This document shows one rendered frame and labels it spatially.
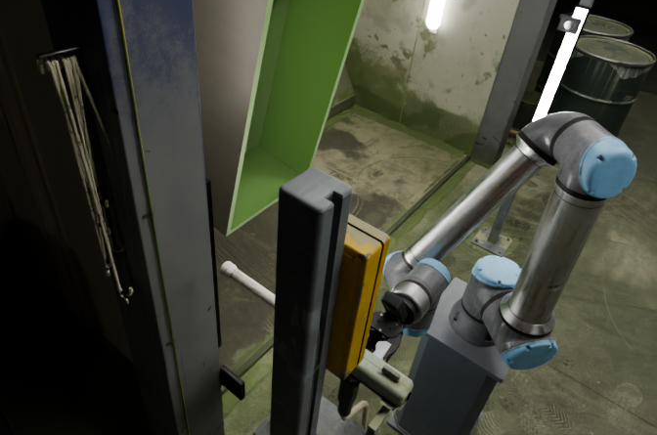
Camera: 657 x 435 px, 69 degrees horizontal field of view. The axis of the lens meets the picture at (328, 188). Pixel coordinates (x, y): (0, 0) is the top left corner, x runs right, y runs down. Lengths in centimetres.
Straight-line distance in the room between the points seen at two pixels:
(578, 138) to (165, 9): 86
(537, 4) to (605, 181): 239
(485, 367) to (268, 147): 159
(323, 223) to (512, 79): 315
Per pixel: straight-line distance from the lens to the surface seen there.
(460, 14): 361
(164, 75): 94
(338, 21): 213
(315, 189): 50
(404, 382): 96
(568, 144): 116
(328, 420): 130
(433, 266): 122
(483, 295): 158
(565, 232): 123
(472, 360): 169
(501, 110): 367
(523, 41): 350
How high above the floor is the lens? 194
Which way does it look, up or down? 36 degrees down
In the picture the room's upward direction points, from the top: 6 degrees clockwise
